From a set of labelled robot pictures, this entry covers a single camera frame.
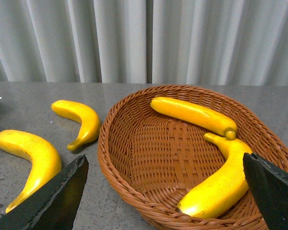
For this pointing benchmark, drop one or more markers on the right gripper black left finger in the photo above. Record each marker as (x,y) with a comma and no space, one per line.
(54,206)

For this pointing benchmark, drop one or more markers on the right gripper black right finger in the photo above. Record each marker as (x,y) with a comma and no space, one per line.
(268,185)

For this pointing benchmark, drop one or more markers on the yellow banana near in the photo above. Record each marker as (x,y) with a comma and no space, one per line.
(45,160)

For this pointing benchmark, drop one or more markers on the curved yellow banana in basket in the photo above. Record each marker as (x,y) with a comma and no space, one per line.
(223,189)

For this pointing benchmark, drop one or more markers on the yellow banana far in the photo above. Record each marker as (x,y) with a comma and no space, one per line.
(82,114)

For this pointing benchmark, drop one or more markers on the brown wicker basket with bananas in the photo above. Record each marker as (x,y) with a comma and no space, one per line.
(153,160)

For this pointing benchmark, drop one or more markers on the straight yellow banana in basket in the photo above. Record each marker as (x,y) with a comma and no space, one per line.
(196,114)

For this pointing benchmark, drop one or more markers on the white pleated curtain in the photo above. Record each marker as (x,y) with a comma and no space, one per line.
(213,42)

